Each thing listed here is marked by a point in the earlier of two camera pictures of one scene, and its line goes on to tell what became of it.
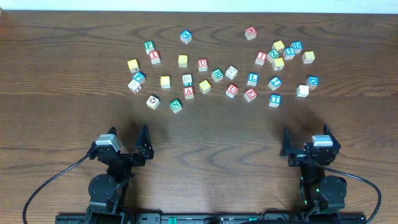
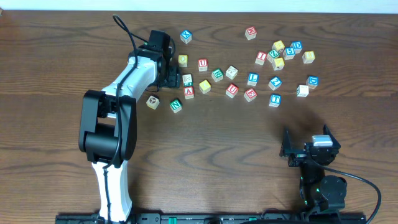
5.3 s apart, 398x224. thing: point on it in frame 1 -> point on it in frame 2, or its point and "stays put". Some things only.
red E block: (250, 94) stays put
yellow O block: (204, 86) stays put
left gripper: (125, 156) -> (171, 81)
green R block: (217, 74) stays put
